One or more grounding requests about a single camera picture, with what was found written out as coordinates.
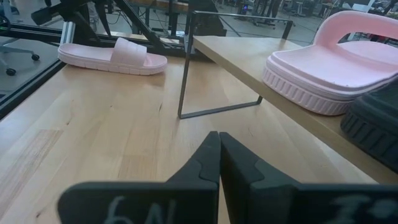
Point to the wooden shelf with black frame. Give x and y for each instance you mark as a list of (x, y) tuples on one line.
[(248, 62)]

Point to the pink rubber slide sandal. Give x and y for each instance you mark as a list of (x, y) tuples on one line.
[(326, 71), (93, 57)]

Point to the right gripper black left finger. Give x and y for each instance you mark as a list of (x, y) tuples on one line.
[(174, 202)]

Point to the grey office chair base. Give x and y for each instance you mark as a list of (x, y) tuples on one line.
[(35, 57)]

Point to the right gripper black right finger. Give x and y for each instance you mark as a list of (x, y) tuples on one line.
[(280, 202)]

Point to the silver aluminium profile bar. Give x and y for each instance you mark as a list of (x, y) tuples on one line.
[(67, 32)]

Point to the black rubber slide sandal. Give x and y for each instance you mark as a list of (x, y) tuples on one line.
[(379, 130)]

